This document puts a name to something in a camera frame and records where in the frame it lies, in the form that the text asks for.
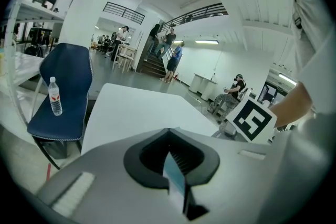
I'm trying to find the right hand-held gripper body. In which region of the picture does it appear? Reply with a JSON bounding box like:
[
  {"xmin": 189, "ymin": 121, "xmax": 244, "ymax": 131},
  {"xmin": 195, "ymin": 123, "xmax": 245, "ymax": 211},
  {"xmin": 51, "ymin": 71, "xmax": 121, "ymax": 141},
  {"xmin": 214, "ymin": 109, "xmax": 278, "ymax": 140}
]
[{"xmin": 211, "ymin": 98, "xmax": 278, "ymax": 145}]

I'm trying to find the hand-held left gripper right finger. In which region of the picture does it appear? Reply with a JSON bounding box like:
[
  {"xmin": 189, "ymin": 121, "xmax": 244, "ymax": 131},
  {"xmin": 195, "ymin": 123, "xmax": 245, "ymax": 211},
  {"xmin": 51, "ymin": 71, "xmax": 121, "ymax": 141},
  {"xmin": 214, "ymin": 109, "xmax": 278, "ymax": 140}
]
[{"xmin": 169, "ymin": 129, "xmax": 221, "ymax": 221}]

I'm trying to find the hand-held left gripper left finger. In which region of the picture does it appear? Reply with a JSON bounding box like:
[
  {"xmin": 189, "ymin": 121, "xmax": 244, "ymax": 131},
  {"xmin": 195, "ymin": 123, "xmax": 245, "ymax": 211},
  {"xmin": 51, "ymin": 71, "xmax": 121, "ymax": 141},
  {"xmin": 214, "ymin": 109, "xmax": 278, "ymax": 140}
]
[{"xmin": 123, "ymin": 129, "xmax": 170, "ymax": 189}]

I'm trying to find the person's right forearm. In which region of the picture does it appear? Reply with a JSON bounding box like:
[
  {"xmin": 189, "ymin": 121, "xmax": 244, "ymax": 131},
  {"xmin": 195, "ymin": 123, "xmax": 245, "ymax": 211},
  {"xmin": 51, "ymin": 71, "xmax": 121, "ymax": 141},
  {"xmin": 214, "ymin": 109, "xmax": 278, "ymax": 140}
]
[{"xmin": 269, "ymin": 81, "xmax": 314, "ymax": 129}]

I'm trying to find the white tablecloth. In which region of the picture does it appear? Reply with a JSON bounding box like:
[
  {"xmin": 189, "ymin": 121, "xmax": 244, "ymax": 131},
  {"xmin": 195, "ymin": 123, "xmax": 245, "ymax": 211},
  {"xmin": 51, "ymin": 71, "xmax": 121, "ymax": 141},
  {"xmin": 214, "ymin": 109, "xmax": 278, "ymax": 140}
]
[{"xmin": 81, "ymin": 83, "xmax": 220, "ymax": 155}]

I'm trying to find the white tube light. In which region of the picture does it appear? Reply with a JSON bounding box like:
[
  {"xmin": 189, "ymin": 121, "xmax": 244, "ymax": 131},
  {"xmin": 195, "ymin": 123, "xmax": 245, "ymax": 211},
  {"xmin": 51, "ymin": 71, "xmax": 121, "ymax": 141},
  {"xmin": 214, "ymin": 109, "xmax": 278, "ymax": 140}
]
[
  {"xmin": 194, "ymin": 39, "xmax": 220, "ymax": 45},
  {"xmin": 278, "ymin": 73, "xmax": 297, "ymax": 86}
]

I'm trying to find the white curved counter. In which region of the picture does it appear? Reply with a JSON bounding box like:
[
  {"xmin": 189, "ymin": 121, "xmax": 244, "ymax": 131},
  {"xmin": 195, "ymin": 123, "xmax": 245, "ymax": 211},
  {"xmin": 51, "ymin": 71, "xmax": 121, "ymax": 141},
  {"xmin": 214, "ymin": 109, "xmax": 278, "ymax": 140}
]
[{"xmin": 188, "ymin": 72, "xmax": 219, "ymax": 102}]

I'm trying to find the person's white shirt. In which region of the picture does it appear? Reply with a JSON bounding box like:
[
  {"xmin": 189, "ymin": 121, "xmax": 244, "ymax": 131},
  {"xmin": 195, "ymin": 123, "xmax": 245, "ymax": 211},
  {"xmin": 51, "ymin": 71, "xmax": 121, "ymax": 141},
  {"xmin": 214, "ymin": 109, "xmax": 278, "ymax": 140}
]
[{"xmin": 271, "ymin": 0, "xmax": 336, "ymax": 218}]

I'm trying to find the clear plastic water bottle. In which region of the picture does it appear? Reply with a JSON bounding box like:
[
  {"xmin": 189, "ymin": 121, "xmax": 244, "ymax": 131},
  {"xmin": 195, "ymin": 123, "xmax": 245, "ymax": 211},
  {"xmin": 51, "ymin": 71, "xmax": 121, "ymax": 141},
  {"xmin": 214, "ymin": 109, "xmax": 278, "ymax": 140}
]
[{"xmin": 48, "ymin": 76, "xmax": 63, "ymax": 116}]

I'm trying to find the dark wooden staircase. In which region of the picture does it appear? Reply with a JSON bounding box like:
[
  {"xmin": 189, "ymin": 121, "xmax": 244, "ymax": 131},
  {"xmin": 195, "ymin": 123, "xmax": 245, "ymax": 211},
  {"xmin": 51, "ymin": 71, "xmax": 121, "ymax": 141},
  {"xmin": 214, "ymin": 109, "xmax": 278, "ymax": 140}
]
[{"xmin": 136, "ymin": 51, "xmax": 169, "ymax": 79}]

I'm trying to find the dark blue chair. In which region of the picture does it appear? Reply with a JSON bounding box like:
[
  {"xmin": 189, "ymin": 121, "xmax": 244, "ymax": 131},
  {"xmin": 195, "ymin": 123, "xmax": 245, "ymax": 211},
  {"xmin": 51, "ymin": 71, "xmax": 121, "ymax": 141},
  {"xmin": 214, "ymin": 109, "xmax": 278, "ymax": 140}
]
[{"xmin": 27, "ymin": 42, "xmax": 95, "ymax": 170}]

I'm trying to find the light wooden table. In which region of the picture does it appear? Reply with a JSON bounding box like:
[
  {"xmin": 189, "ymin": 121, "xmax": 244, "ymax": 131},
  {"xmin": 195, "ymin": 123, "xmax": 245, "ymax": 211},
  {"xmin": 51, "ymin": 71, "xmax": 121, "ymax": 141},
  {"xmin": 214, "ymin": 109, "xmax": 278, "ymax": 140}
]
[{"xmin": 112, "ymin": 44, "xmax": 138, "ymax": 73}]

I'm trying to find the black balcony railing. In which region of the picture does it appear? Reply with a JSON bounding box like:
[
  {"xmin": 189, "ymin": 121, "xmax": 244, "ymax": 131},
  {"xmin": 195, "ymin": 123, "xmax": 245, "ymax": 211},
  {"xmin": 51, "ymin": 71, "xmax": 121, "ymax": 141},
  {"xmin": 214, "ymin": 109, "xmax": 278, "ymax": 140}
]
[
  {"xmin": 160, "ymin": 3, "xmax": 229, "ymax": 32},
  {"xmin": 102, "ymin": 2, "xmax": 145, "ymax": 25}
]

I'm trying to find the white metal shelf rack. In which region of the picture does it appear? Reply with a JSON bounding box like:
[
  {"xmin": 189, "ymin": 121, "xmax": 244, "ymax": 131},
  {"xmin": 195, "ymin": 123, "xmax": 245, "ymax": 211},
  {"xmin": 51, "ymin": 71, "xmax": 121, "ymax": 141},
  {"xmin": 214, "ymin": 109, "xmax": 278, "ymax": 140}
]
[{"xmin": 0, "ymin": 0, "xmax": 87, "ymax": 140}]

